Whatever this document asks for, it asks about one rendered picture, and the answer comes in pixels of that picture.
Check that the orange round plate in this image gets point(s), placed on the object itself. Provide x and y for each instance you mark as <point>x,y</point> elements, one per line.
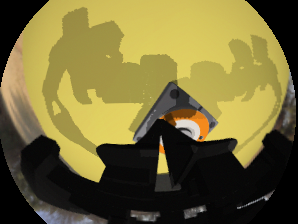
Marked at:
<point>189,118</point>

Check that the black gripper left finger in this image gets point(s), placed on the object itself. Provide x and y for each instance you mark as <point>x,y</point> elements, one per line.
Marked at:
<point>143,154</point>

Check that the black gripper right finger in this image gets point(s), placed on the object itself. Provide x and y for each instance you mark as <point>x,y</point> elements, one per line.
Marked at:
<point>181,151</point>

